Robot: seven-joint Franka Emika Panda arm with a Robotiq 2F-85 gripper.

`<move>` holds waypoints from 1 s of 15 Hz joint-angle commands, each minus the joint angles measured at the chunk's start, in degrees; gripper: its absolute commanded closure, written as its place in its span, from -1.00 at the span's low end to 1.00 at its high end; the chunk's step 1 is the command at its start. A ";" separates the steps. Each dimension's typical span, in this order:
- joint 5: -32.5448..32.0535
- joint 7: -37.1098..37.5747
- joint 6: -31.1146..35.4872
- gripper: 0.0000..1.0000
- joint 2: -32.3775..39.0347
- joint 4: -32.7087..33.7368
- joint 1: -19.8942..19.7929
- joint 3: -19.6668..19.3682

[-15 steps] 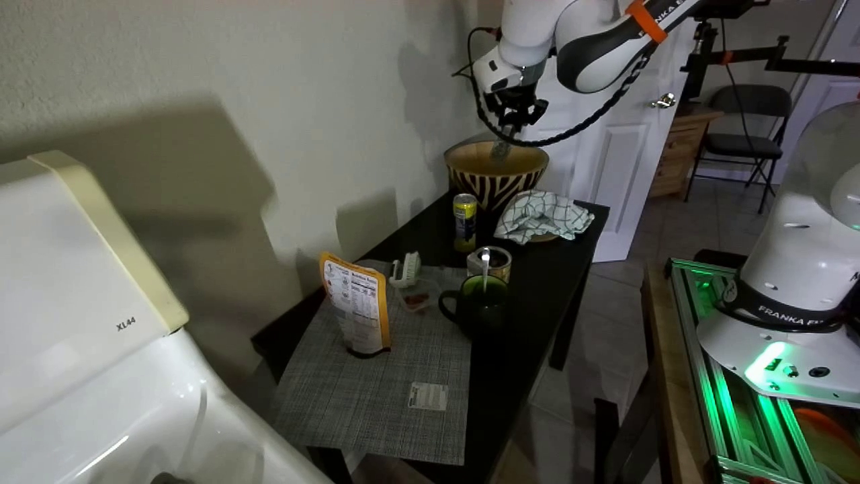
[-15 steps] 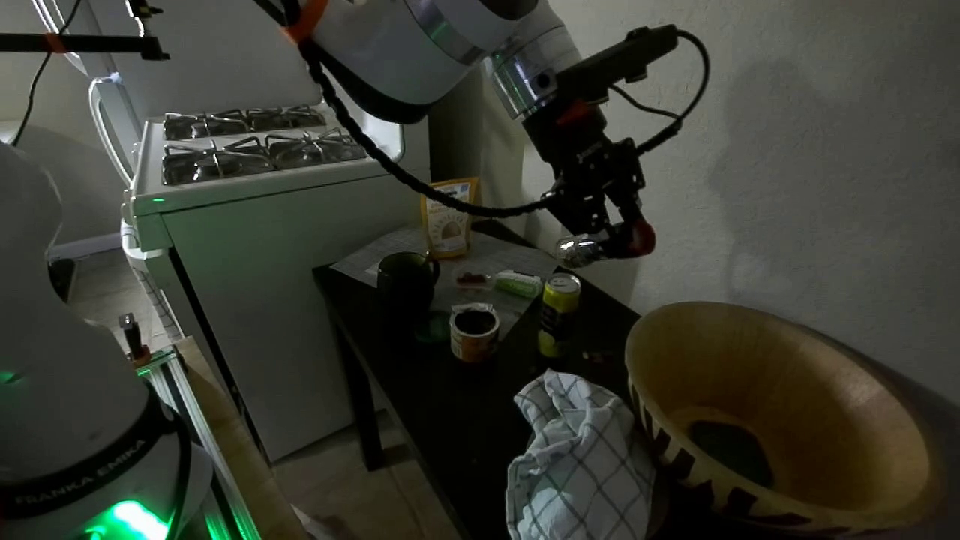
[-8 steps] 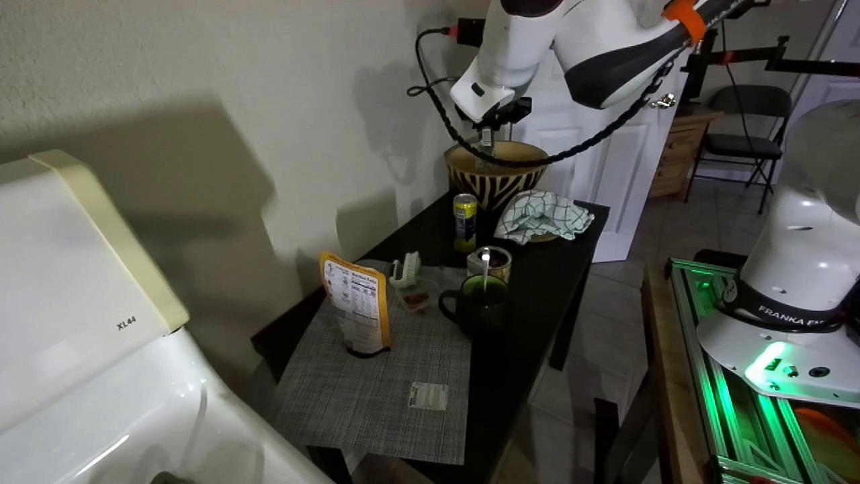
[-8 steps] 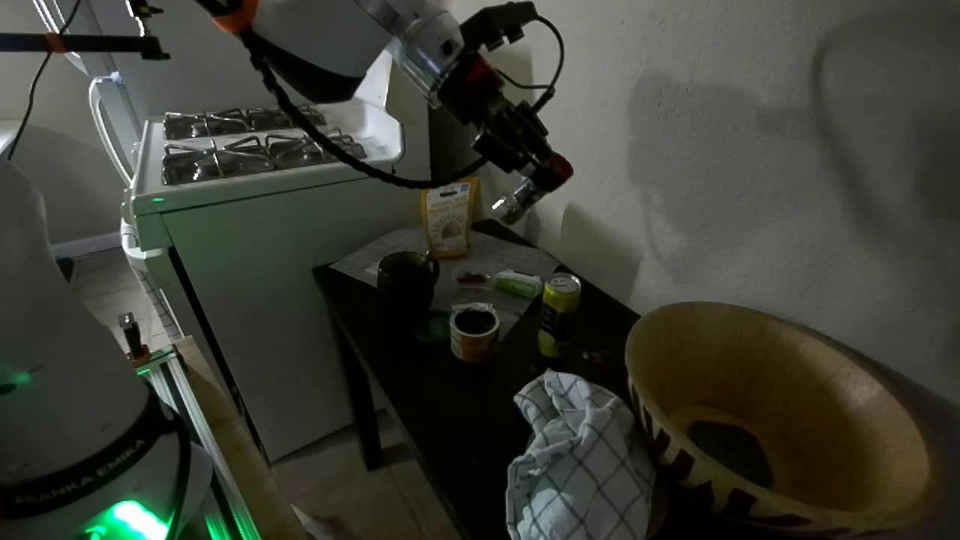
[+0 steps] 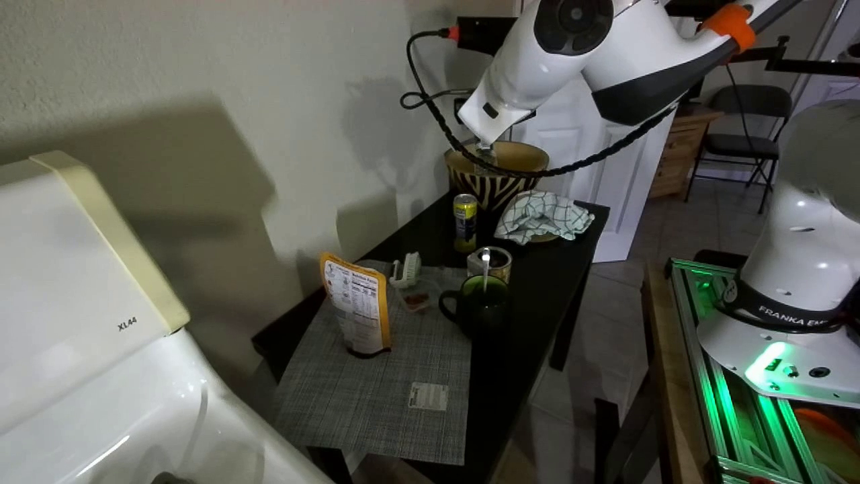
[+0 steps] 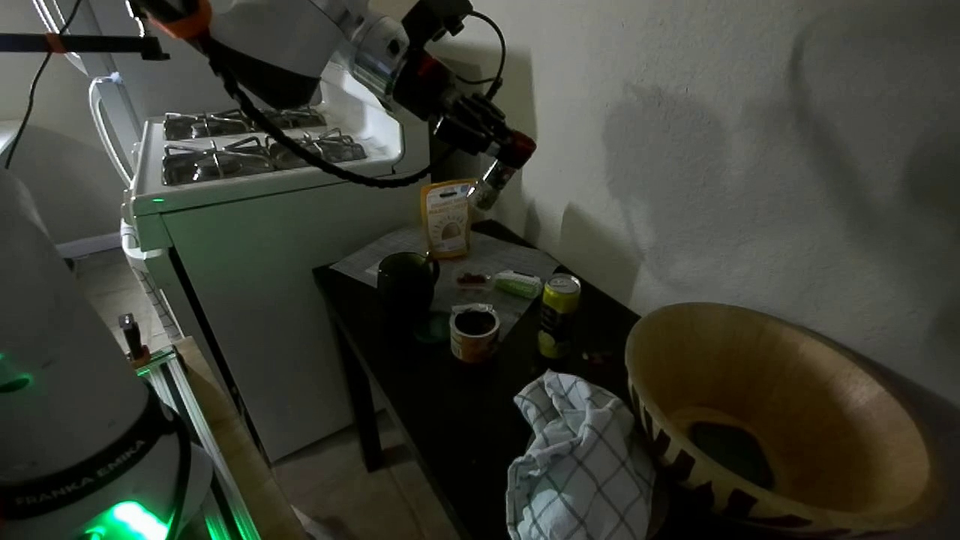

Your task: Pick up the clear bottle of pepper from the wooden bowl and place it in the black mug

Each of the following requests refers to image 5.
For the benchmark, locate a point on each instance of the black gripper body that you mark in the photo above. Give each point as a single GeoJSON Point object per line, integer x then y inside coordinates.
{"type": "Point", "coordinates": [484, 152]}

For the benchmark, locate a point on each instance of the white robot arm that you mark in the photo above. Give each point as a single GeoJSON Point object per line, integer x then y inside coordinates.
{"type": "Point", "coordinates": [620, 54]}

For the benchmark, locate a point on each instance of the wooden zebra pattern bowl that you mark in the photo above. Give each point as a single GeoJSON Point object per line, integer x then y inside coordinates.
{"type": "Point", "coordinates": [497, 190]}

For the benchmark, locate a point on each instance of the black mug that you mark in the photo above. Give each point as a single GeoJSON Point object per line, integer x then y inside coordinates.
{"type": "Point", "coordinates": [484, 310]}

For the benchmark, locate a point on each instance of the yellow green drink can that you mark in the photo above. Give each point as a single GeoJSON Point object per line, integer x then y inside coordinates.
{"type": "Point", "coordinates": [465, 223]}

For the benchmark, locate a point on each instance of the white checked cloth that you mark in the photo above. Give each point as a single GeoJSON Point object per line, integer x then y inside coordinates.
{"type": "Point", "coordinates": [542, 218]}

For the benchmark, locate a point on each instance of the glass candle jar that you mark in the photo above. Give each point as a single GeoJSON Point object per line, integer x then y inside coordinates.
{"type": "Point", "coordinates": [489, 261]}

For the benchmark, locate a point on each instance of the small white green object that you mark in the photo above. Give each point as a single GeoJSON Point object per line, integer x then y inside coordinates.
{"type": "Point", "coordinates": [407, 269]}

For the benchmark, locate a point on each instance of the white panel door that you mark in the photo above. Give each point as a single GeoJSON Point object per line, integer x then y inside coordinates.
{"type": "Point", "coordinates": [628, 178]}

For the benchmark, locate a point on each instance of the black side table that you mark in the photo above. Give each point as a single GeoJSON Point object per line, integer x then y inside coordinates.
{"type": "Point", "coordinates": [531, 300]}

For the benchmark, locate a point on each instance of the small dark red packet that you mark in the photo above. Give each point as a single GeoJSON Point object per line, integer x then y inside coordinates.
{"type": "Point", "coordinates": [415, 301]}

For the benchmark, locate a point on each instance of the wooden drawer cabinet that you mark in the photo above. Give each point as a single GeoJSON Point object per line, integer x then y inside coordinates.
{"type": "Point", "coordinates": [684, 152]}

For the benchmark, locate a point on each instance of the white label sticker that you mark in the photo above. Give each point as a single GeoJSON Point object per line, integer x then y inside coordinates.
{"type": "Point", "coordinates": [429, 397]}

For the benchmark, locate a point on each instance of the black folding chair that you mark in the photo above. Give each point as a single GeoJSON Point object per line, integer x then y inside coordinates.
{"type": "Point", "coordinates": [743, 144]}

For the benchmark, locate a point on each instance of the grey grid mat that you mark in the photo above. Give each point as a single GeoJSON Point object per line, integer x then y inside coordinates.
{"type": "Point", "coordinates": [376, 404]}

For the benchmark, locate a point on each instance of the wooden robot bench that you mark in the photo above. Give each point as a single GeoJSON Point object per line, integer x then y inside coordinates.
{"type": "Point", "coordinates": [667, 385]}

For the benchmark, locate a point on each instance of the white stove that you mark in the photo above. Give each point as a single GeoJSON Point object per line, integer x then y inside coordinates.
{"type": "Point", "coordinates": [70, 297]}

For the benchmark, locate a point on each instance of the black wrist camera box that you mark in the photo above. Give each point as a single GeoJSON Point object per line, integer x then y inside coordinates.
{"type": "Point", "coordinates": [484, 33]}

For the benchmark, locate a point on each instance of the black camera stand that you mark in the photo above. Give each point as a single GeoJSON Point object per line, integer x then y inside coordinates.
{"type": "Point", "coordinates": [806, 66]}

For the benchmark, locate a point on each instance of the green lit aluminium frame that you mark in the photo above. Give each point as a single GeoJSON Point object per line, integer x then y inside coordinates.
{"type": "Point", "coordinates": [722, 417]}

